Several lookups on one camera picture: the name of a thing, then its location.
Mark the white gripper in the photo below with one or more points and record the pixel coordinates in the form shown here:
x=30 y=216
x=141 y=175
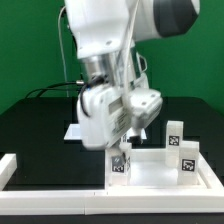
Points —
x=104 y=119

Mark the white square table top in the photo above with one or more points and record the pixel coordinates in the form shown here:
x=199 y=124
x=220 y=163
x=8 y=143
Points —
x=149 y=171

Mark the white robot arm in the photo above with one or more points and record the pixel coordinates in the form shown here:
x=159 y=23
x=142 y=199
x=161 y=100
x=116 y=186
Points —
x=106 y=32

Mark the white sheet with tags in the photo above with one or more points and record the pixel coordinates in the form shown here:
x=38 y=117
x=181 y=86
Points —
x=73 y=133

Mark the white U-shaped fence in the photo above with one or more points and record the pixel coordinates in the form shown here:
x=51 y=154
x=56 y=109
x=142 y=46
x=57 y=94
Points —
x=108 y=201

